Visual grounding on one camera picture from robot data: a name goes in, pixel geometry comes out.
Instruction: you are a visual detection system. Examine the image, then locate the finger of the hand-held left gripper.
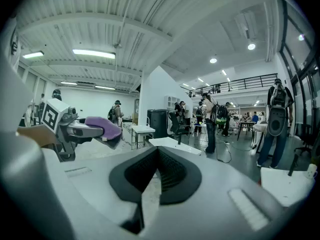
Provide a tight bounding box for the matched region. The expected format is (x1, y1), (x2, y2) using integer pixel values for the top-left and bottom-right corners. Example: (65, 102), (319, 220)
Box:
(92, 133), (123, 151)
(66, 123), (105, 138)

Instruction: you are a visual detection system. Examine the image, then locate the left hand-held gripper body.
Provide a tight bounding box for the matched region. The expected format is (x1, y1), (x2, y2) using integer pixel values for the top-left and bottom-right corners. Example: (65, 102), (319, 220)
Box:
(40, 98), (93, 163)

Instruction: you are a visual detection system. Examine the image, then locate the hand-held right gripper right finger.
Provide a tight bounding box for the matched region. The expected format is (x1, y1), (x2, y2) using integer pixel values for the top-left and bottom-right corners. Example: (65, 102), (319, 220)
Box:
(157, 146), (202, 206)

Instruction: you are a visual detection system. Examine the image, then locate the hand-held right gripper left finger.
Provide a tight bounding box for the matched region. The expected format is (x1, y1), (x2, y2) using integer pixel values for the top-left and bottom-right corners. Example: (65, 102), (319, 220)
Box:
(108, 146), (160, 204)

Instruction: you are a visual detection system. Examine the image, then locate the purple cloth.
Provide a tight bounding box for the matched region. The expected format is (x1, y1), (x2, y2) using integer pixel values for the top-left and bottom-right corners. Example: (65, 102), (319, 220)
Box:
(84, 116), (123, 140)

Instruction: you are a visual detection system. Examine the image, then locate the person's left forearm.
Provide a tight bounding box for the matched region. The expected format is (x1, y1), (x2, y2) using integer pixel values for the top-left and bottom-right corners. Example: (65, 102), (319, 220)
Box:
(16, 125), (60, 149)

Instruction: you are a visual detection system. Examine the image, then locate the metal rack stand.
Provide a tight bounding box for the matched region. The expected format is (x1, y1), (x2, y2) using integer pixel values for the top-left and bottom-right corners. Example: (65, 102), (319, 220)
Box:
(131, 131), (155, 150)

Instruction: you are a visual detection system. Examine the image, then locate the black cabinet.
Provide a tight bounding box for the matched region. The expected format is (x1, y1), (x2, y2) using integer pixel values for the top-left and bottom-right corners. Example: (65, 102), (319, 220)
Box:
(146, 108), (173, 139)

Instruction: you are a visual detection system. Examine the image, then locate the person's white garment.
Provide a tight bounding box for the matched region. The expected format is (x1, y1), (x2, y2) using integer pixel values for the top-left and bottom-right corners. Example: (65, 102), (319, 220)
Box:
(0, 13), (35, 135)

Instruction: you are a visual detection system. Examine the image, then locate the black office chair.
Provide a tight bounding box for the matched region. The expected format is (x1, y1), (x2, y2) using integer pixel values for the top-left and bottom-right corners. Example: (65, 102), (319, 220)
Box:
(167, 110), (194, 145)

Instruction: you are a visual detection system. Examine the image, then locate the black green backpack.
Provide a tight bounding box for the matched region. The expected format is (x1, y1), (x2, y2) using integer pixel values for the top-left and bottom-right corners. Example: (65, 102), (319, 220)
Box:
(211, 103), (227, 125)

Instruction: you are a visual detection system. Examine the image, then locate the dark dining table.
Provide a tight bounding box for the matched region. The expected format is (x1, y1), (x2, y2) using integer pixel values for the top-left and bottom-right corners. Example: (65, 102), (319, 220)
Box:
(236, 120), (257, 142)

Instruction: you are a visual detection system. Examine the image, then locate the small square white sink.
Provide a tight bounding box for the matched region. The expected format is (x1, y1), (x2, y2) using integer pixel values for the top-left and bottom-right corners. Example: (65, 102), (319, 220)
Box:
(259, 167), (316, 208)

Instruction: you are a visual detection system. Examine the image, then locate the grey black backpack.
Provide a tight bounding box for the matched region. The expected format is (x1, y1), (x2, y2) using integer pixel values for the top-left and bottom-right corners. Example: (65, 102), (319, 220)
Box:
(266, 107), (288, 137)

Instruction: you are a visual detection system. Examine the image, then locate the short black faucet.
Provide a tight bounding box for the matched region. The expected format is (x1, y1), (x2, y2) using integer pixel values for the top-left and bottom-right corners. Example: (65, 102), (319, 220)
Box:
(287, 153), (300, 177)

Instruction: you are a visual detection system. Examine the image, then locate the black mezzanine railing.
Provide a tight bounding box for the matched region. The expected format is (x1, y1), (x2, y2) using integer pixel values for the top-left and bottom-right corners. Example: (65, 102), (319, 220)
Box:
(181, 73), (279, 96)

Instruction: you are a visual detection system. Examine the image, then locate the white cup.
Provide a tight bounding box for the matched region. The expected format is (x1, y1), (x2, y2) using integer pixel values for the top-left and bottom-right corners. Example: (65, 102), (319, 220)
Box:
(305, 163), (318, 180)

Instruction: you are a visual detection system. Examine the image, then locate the black swivel chair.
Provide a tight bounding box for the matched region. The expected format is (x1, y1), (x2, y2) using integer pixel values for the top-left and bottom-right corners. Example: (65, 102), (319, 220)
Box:
(293, 122), (320, 166)

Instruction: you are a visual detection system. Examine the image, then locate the black floor cable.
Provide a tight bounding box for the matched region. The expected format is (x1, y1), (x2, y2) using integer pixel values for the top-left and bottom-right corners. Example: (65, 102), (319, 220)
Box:
(215, 133), (257, 164)

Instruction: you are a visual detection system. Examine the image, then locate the white wall cabinet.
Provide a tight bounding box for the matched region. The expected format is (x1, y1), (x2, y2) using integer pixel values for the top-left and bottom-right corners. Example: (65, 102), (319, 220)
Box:
(163, 95), (181, 110)

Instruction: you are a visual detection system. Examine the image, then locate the black window frame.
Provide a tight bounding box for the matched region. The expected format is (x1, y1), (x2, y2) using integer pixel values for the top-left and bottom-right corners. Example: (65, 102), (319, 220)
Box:
(276, 0), (320, 140)

